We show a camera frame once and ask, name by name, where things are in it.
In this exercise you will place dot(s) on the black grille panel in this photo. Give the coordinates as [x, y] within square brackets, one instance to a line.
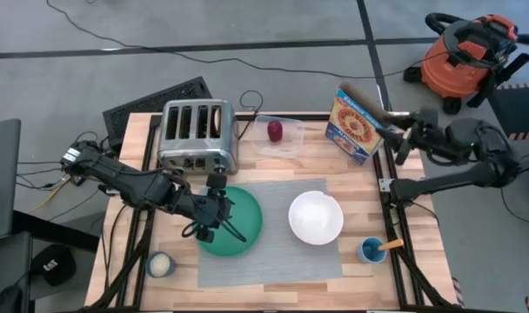
[151, 106]

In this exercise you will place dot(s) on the red apple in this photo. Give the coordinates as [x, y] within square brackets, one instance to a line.
[275, 131]

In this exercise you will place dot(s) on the black side desk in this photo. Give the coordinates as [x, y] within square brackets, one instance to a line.
[3, 269]

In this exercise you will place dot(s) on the orange shop vacuum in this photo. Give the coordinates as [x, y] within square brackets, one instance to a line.
[451, 65]

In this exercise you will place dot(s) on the silver four-slot toaster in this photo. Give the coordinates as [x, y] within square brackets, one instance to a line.
[198, 139]

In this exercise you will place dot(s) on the black computer mouse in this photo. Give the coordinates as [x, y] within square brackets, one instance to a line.
[8, 301]

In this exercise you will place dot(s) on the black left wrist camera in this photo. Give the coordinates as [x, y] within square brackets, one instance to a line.
[216, 181]

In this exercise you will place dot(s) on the black cap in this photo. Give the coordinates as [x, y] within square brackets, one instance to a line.
[53, 265]

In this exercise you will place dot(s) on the black mat with striped edge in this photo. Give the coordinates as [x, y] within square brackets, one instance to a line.
[519, 111]

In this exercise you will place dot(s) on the honey oats cereal box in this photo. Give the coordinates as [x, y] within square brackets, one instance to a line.
[353, 126]

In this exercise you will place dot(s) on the toast slice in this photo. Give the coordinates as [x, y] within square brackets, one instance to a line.
[217, 121]

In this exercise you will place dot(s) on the green plate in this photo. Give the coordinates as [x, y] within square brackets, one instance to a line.
[247, 217]

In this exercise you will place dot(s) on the grey cup of milk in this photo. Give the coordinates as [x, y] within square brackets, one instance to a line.
[160, 264]

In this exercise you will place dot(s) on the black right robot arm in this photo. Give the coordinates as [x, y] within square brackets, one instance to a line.
[443, 180]

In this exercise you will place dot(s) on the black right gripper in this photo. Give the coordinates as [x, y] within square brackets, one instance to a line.
[421, 130]

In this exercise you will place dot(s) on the pink bowl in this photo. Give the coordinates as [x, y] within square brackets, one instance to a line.
[316, 217]

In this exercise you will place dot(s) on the blue cup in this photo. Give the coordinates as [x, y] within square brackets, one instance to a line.
[369, 254]

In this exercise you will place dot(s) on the dark laptop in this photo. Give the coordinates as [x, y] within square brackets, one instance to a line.
[1, 178]

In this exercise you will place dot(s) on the clear plastic container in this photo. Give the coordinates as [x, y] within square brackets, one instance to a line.
[286, 145]

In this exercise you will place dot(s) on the black aluminium table frame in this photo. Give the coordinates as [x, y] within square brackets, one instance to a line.
[312, 116]

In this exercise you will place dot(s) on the grey woven placemat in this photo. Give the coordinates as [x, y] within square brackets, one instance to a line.
[273, 261]

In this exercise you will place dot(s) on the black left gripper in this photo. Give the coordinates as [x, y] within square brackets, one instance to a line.
[205, 211]

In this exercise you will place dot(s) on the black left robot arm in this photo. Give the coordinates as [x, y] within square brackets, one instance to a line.
[138, 187]

